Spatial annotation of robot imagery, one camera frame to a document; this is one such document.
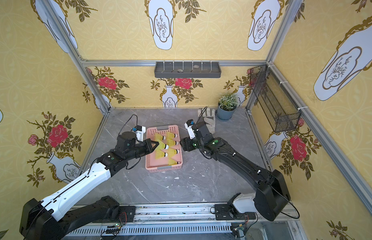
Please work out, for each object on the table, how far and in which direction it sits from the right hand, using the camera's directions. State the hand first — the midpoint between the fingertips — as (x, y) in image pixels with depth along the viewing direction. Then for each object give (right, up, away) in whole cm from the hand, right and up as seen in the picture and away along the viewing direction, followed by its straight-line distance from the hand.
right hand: (184, 142), depth 80 cm
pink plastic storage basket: (-19, -15, +10) cm, 26 cm away
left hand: (-12, 0, -3) cm, 12 cm away
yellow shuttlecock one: (-17, +1, +18) cm, 25 cm away
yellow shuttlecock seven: (-8, -13, +7) cm, 16 cm away
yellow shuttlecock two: (-10, +2, +20) cm, 22 cm away
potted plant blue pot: (+29, +22, +23) cm, 43 cm away
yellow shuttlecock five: (-9, -7, +11) cm, 16 cm away
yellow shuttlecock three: (-9, -2, +16) cm, 19 cm away
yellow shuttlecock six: (-15, -8, +10) cm, 20 cm away
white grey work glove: (+17, +14, +33) cm, 40 cm away
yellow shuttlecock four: (-12, -2, -1) cm, 12 cm away
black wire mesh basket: (+55, +16, +2) cm, 57 cm away
